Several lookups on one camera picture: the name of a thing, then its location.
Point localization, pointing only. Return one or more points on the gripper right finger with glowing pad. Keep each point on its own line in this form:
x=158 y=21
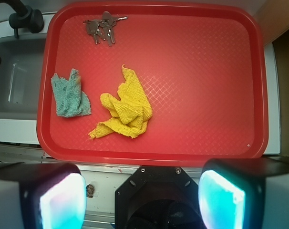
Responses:
x=245 y=193

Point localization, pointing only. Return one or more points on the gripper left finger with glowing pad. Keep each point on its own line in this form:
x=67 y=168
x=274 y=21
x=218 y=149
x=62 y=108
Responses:
x=41 y=196

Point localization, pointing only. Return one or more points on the silver key bunch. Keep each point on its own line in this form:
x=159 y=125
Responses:
x=103 y=29

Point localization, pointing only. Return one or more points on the light blue microfiber cloth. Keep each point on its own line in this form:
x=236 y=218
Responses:
x=71 y=101

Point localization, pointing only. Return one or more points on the grey sink basin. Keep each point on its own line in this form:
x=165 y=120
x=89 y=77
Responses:
x=20 y=75

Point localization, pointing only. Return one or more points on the red plastic tray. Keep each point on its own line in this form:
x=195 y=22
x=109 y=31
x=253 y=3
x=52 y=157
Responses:
x=201 y=66

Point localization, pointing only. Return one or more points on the yellow microfiber cloth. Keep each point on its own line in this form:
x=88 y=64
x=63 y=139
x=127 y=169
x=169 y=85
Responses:
x=130 y=112

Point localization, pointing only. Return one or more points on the brown cardboard panel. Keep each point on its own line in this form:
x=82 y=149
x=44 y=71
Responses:
x=281 y=50

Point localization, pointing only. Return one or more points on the grey sink faucet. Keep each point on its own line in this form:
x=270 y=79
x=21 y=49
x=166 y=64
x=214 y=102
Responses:
x=24 y=17

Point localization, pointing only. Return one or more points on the black octagonal mount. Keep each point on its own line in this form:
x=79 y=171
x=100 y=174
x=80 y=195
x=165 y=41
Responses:
x=158 y=198

